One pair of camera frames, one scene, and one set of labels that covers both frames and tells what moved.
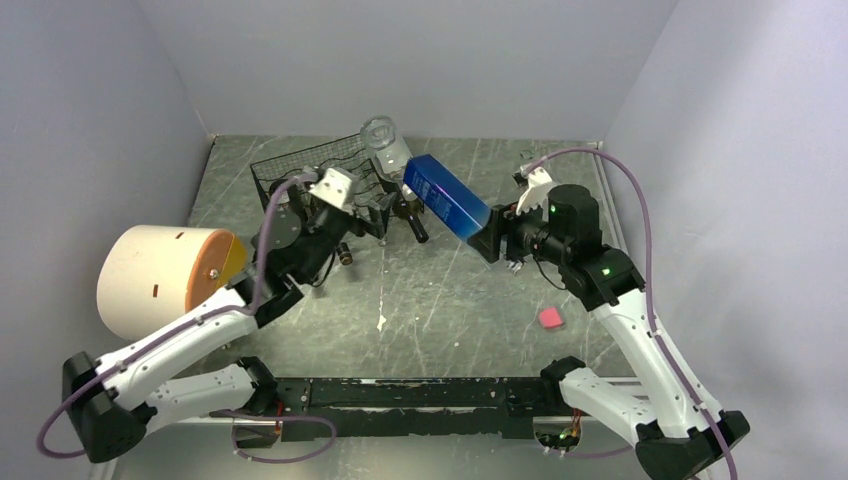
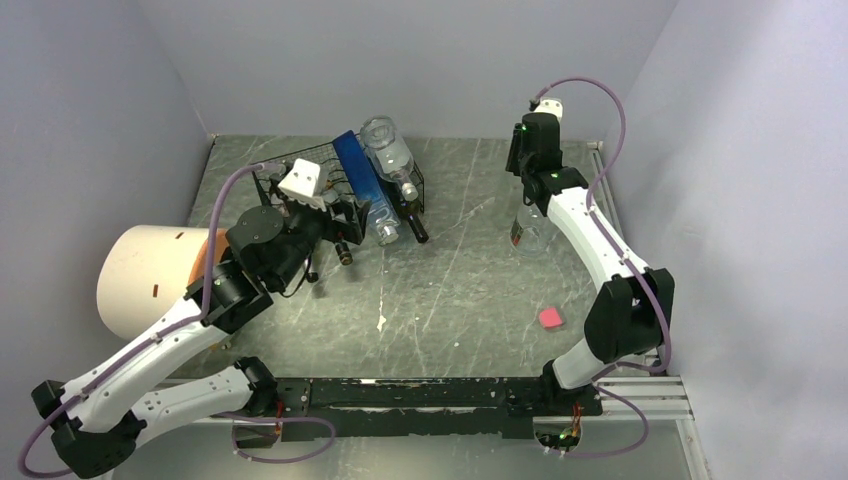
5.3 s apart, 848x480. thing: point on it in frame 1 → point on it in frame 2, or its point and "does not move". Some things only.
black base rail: x=328 y=408 does not move
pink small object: x=550 y=317 does not move
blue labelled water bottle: x=445 y=196 → x=383 y=218
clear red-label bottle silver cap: x=389 y=151 does not move
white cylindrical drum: x=151 y=274 does not move
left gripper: x=378 y=213 → x=351 y=228
